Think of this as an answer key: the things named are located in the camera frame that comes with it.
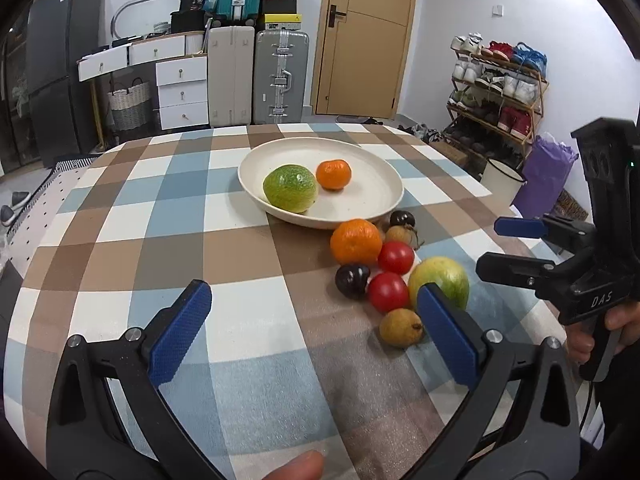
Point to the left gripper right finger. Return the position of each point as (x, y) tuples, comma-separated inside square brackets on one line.
[(518, 419)]

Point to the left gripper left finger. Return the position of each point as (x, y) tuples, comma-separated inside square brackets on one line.
[(107, 418)]

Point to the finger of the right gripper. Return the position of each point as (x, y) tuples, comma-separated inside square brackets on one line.
[(563, 232), (513, 271)]

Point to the red tomato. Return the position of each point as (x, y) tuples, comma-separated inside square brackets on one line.
[(387, 292), (396, 257)]

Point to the brown longan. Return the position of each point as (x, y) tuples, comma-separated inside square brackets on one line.
[(403, 234)]

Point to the brown small pear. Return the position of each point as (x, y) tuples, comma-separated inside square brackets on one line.
[(401, 328)]

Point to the dark cherry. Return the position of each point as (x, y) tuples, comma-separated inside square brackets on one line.
[(402, 218), (351, 280)]

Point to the large orange tangerine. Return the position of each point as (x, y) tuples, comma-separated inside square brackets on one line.
[(356, 241)]

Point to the dark cherry front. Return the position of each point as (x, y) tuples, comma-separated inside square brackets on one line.
[(351, 280)]

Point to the small orange tangerine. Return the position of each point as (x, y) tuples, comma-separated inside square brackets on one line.
[(334, 175)]

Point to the right hand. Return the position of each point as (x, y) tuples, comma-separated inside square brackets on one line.
[(624, 317)]

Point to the left hand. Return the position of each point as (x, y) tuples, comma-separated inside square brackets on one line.
[(306, 466)]

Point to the white bucket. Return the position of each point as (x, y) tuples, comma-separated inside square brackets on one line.
[(502, 180)]

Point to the purple bag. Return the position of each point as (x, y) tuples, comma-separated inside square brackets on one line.
[(545, 171)]

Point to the cardboard box on floor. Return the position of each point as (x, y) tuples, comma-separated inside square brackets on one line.
[(460, 158)]

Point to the wooden shoe rack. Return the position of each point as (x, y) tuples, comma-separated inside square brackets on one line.
[(500, 88)]

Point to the cream round plate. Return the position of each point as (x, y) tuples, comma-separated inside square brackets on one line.
[(375, 190)]

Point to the checkered tablecloth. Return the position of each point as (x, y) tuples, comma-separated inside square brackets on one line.
[(284, 362)]

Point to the grey slippers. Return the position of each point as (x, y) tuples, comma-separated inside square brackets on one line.
[(10, 212)]

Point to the wooden door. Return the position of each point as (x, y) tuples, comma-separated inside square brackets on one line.
[(361, 56)]

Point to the silver suitcase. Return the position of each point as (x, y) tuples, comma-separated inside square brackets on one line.
[(280, 69)]

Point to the woven laundry basket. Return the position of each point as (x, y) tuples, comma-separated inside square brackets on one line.
[(131, 106)]

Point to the stacked shoe boxes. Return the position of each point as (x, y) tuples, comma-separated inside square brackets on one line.
[(280, 14)]

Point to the beige suitcase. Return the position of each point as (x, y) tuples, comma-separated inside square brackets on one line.
[(230, 63)]

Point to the white drawer desk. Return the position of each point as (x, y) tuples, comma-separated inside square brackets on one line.
[(176, 66)]

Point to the black refrigerator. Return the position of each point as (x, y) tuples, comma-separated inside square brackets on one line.
[(59, 34)]

